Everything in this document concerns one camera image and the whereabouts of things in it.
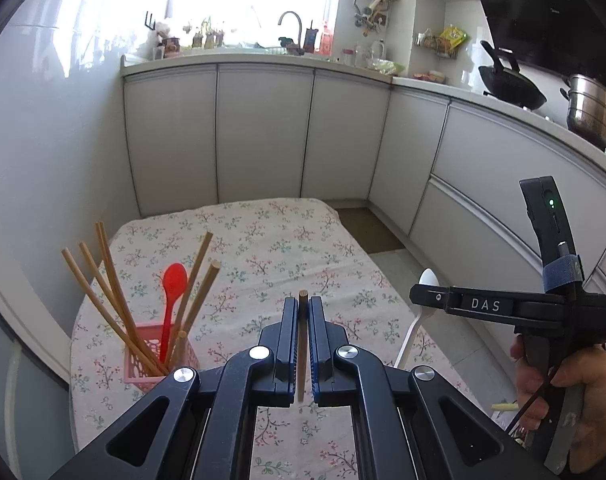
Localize white plastic spoon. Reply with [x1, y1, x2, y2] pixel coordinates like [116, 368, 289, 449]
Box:
[394, 269, 440, 370]

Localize red plastic spoon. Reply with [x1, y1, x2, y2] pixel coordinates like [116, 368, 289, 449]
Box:
[158, 262, 188, 363]

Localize kitchen faucet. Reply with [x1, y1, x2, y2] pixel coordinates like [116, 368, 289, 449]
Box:
[278, 10, 304, 56]

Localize person's right hand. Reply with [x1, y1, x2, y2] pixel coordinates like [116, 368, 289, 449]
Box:
[510, 336, 606, 480]

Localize pink perforated utensil holder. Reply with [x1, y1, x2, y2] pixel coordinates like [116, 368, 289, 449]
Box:
[122, 322, 201, 394]

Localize white lower cabinets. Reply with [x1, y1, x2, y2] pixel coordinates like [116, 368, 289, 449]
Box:
[120, 54, 606, 294]

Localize floral tablecloth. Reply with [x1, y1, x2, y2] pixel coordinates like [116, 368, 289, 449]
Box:
[68, 197, 484, 480]

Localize stainless steel pot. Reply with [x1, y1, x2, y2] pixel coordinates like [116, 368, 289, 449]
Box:
[559, 74, 606, 151]

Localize black wok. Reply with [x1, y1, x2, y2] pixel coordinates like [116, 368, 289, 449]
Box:
[478, 40, 547, 110]

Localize yellow snack packet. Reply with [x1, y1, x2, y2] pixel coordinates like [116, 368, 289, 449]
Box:
[438, 25, 469, 54]

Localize glass jar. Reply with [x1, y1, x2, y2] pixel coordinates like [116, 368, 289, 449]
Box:
[369, 39, 386, 67]

